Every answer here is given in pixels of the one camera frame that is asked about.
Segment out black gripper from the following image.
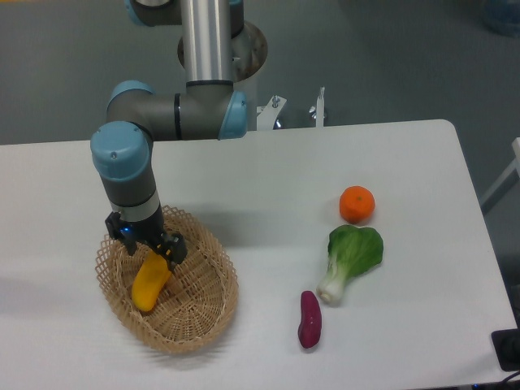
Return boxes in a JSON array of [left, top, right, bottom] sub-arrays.
[[105, 207, 188, 272]]

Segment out yellow mango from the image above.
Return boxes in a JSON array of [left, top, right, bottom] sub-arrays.
[[131, 251, 171, 312]]

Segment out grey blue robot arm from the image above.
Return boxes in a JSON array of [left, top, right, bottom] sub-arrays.
[[90, 1, 247, 271]]

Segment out woven wicker basket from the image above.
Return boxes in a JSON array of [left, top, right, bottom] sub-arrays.
[[95, 206, 239, 353]]

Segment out purple sweet potato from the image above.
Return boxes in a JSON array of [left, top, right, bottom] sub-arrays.
[[297, 290, 322, 349]]

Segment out green bok choy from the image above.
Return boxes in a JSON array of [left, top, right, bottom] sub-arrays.
[[316, 224, 384, 306]]

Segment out orange tangerine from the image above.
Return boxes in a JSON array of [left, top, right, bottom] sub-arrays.
[[339, 186, 375, 224]]

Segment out white furniture leg at right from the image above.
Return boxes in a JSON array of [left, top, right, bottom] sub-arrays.
[[479, 137, 519, 215]]

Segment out black device at table edge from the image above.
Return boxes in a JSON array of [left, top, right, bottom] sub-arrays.
[[491, 328, 519, 371]]

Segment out white metal mounting frame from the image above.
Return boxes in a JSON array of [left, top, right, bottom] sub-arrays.
[[256, 86, 327, 131]]

